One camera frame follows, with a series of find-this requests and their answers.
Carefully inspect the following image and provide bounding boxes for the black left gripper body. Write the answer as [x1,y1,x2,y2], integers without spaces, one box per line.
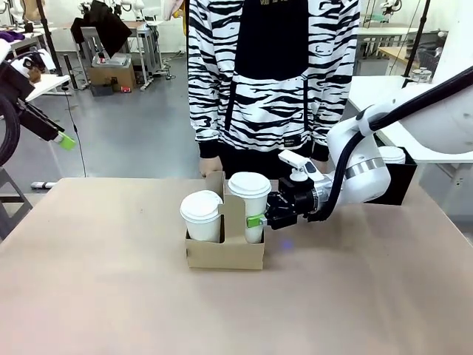
[14,99,66,142]

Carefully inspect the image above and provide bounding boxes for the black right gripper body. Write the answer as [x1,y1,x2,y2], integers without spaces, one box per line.
[264,177,322,231]

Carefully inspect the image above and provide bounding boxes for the white paper cup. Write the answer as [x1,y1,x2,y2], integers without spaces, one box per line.
[242,195,268,245]
[183,213,222,244]

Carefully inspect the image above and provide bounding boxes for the white plastic cup lid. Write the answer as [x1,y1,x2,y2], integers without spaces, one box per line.
[228,172,273,198]
[179,189,224,224]

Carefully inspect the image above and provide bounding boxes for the brown cardboard cup carrier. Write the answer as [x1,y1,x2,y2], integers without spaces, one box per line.
[184,171,265,271]

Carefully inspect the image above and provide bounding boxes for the black cup holder box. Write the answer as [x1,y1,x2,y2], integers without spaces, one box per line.
[364,146,418,206]

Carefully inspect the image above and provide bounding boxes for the person's right hand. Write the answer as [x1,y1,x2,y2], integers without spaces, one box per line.
[199,157,224,178]

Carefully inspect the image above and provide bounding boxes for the white desk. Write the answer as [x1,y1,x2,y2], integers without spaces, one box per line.
[25,73,71,103]

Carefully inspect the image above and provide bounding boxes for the grey metal stand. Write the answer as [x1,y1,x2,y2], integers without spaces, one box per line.
[0,166,33,241]

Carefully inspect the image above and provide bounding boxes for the cardboard box on floor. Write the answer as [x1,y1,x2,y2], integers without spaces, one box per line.
[87,53,137,93]

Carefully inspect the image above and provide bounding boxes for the black tripod pole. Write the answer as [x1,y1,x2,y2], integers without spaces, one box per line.
[35,0,64,77]
[402,0,432,78]

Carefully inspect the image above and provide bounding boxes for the black cloth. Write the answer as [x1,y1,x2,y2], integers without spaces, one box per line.
[69,0,133,60]

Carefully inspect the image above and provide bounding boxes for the person in zebra striped hoodie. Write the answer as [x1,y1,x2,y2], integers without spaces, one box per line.
[187,0,361,178]

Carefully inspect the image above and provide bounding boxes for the metal leg table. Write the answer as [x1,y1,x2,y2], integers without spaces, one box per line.
[125,20,163,92]

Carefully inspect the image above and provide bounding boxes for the black crate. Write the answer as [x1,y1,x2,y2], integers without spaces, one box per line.
[417,46,444,73]

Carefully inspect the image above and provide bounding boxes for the thin black floor cable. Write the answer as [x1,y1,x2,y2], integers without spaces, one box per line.
[64,88,88,177]

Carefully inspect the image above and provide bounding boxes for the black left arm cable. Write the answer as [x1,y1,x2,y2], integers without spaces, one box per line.
[0,94,21,166]

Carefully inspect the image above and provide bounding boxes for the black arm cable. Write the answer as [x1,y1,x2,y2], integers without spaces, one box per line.
[306,64,473,223]
[0,94,21,166]

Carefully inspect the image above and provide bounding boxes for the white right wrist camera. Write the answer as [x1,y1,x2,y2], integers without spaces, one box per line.
[277,149,326,182]

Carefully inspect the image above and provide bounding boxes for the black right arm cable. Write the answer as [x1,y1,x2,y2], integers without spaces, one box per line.
[306,64,473,223]

